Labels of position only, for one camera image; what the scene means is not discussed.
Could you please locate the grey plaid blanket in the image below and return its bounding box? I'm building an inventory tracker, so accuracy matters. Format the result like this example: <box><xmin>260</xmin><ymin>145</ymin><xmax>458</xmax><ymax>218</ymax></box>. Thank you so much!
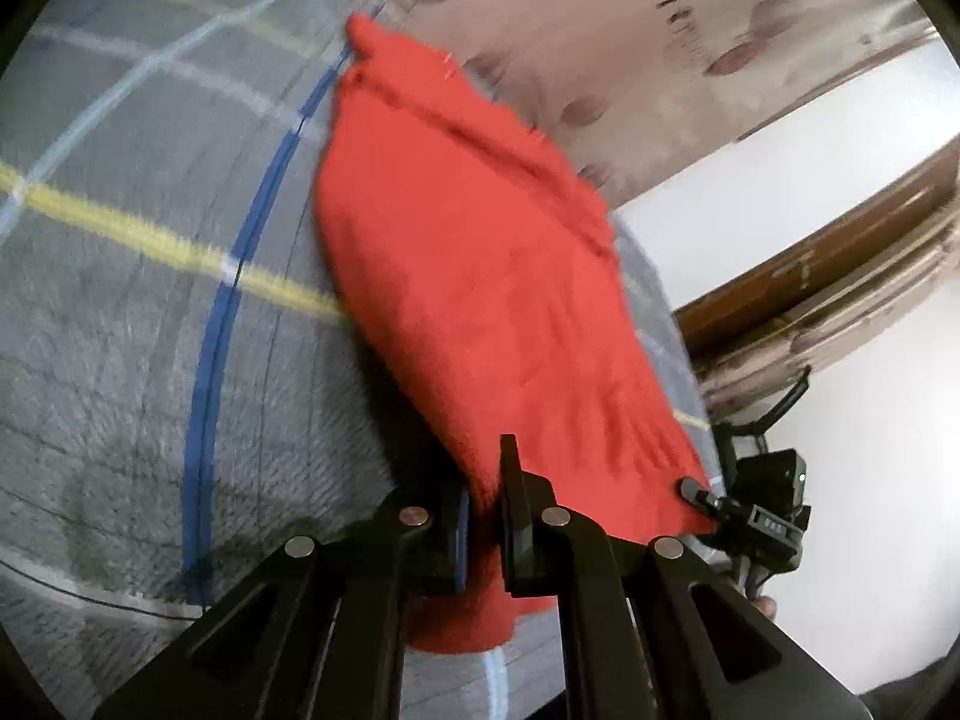
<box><xmin>0</xmin><ymin>0</ymin><xmax>722</xmax><ymax>720</ymax></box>

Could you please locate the red knit garment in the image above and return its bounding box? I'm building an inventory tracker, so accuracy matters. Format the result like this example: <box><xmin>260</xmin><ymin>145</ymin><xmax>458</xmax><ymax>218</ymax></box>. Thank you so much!
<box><xmin>311</xmin><ymin>13</ymin><xmax>713</xmax><ymax>655</ymax></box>

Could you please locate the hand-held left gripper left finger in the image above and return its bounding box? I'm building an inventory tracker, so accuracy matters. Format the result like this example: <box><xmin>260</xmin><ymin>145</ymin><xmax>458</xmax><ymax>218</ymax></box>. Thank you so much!
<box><xmin>91</xmin><ymin>481</ymin><xmax>472</xmax><ymax>720</ymax></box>

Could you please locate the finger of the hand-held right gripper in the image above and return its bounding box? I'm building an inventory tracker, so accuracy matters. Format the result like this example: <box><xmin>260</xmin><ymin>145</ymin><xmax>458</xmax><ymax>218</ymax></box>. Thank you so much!
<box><xmin>678</xmin><ymin>476</ymin><xmax>725</xmax><ymax>535</ymax></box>

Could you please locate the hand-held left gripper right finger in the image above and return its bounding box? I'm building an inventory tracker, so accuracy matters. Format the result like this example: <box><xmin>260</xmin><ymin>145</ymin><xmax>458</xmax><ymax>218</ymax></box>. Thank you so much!
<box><xmin>499</xmin><ymin>433</ymin><xmax>880</xmax><ymax>720</ymax></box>

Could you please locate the brown wooden door frame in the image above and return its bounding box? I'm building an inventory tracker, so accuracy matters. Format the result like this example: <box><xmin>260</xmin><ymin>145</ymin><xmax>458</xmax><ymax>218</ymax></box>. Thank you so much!
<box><xmin>671</xmin><ymin>142</ymin><xmax>960</xmax><ymax>422</ymax></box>

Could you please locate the leaf print curtain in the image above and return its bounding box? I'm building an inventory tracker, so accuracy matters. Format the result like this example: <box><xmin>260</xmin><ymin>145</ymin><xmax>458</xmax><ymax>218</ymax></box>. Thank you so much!
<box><xmin>225</xmin><ymin>0</ymin><xmax>940</xmax><ymax>209</ymax></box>

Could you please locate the dark cloth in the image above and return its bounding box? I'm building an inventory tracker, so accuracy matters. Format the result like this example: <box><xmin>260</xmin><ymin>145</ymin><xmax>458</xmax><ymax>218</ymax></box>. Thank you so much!
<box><xmin>855</xmin><ymin>649</ymin><xmax>955</xmax><ymax>720</ymax></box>

